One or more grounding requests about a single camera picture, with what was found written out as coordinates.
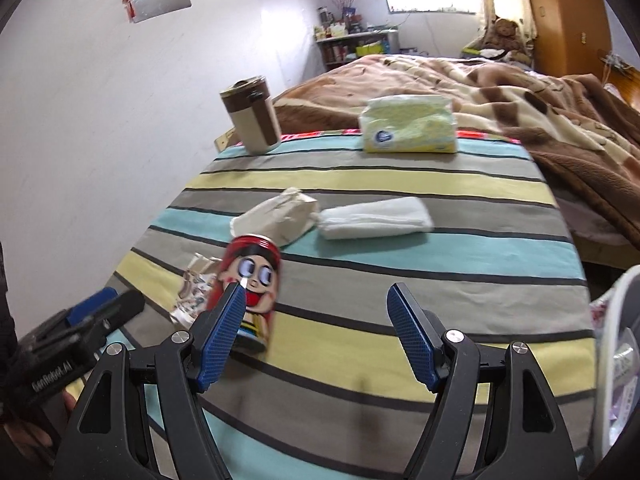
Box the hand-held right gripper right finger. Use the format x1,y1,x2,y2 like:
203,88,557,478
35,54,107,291
386,282,581,480

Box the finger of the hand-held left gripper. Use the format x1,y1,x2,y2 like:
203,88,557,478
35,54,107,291
92,290,147,342
65,287,117,325

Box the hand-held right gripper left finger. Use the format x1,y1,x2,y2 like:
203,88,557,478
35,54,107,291
52,282,248,480

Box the red cartoon can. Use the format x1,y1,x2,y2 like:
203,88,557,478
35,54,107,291
207,234,283,353

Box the white trash bin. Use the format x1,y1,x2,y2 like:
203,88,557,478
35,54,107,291
592,265,640,480

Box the person's left hand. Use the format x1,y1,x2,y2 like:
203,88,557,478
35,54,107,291
0,392,76,466

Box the crushed printed paper cup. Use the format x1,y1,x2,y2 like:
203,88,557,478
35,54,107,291
169,254,221,326

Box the crumpled beige paper bag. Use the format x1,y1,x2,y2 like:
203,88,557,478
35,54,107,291
230,187,319,248

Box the white rolled towel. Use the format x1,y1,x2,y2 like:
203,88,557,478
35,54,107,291
316,196,435,241

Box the striped tablecloth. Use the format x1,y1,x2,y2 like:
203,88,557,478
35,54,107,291
65,130,598,480

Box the brown beige thermos mug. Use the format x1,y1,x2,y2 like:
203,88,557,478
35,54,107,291
220,76,282,156

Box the yellow green tissue pack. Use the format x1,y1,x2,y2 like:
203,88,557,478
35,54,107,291
358,94,458,155

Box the brown patterned blanket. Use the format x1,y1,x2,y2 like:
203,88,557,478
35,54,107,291
272,54,640,251

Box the shelf unit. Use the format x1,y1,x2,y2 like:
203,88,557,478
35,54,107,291
315,30,401,73

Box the brown teddy bear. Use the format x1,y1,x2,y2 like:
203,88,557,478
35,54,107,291
480,16,531,63

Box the clutter of bottles on shelf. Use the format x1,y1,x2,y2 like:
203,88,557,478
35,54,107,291
314,6,396,41

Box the wooden desk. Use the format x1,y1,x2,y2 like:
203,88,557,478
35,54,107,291
605,57,640,96

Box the wooden wardrobe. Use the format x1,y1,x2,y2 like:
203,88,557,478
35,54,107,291
517,0,621,78

